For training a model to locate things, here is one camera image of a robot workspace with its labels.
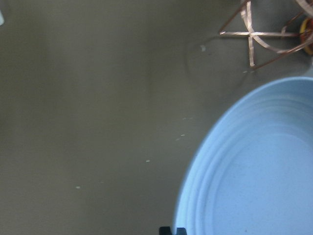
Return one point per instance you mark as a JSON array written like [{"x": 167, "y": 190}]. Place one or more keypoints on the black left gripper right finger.
[{"x": 181, "y": 231}]

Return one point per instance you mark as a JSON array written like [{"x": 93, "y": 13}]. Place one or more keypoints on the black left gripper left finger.
[{"x": 166, "y": 230}]

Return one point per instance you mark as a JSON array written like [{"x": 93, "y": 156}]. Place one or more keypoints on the blue round plate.
[{"x": 253, "y": 173}]

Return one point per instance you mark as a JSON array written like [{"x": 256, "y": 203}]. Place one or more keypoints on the copper wire bottle rack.
[{"x": 305, "y": 33}]

